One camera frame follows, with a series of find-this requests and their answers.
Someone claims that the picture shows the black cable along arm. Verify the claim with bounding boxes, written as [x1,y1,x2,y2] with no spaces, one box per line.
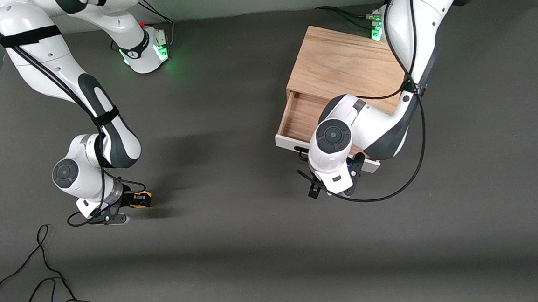
[285,0,430,207]
[0,0,149,232]

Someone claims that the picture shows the black right arm base cables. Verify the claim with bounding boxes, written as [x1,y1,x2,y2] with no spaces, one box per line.
[131,0,177,50]

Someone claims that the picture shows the loose thin black cable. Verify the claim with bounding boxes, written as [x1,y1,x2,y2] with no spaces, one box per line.
[0,220,121,302]

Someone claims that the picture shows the dark grey table mat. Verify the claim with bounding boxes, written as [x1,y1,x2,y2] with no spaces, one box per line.
[0,0,538,302]

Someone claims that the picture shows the white drawer with black handle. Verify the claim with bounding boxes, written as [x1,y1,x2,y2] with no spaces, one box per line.
[272,86,382,179]

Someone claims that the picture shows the wooden drawer cabinet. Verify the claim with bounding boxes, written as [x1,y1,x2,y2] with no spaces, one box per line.
[282,20,414,122]

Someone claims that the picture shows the yellow wooden block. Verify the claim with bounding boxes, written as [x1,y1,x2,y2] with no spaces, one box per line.
[134,191,153,209]

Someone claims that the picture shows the black cable along right arm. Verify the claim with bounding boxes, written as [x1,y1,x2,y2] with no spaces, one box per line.
[0,0,149,232]

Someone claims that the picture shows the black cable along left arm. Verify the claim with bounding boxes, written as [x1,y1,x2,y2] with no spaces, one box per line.
[285,0,430,207]

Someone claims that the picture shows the black arm base cables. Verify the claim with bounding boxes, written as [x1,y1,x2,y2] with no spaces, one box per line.
[131,0,177,50]
[315,0,400,33]

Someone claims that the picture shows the black left arm base cables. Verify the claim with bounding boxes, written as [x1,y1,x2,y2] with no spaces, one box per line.
[315,0,400,33]

